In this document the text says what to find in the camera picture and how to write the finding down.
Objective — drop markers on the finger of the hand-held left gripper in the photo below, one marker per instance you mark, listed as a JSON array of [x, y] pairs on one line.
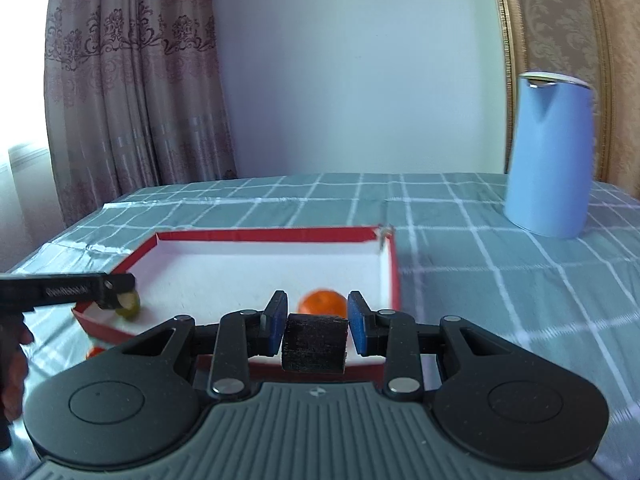
[[116, 287]]

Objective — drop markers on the green tomato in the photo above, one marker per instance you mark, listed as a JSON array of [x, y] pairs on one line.
[[129, 310]]

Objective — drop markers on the gold framed wallpaper panel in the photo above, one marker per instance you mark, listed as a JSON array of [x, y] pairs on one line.
[[550, 20]]

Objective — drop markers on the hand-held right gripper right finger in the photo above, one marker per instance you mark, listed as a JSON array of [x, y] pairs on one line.
[[357, 327]]

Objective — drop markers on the person's left hand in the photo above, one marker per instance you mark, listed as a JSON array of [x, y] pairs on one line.
[[12, 375]]

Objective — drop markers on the red cherry tomato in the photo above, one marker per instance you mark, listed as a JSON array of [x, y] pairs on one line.
[[95, 353]]

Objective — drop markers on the orange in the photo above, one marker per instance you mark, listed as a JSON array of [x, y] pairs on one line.
[[320, 302]]

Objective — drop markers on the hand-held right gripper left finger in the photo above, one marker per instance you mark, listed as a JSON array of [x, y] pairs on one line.
[[273, 330]]

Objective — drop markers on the light blue kettle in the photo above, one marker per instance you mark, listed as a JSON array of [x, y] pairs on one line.
[[550, 160]]

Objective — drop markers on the eggplant chunk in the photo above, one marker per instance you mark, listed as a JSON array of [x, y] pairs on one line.
[[314, 344]]

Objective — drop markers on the patterned beige curtain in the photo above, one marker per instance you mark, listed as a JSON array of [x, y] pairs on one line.
[[135, 85]]

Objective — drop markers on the red cardboard box tray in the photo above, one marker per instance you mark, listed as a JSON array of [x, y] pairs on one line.
[[250, 270]]

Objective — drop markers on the green checked tablecloth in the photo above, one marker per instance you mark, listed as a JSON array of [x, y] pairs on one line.
[[475, 270]]

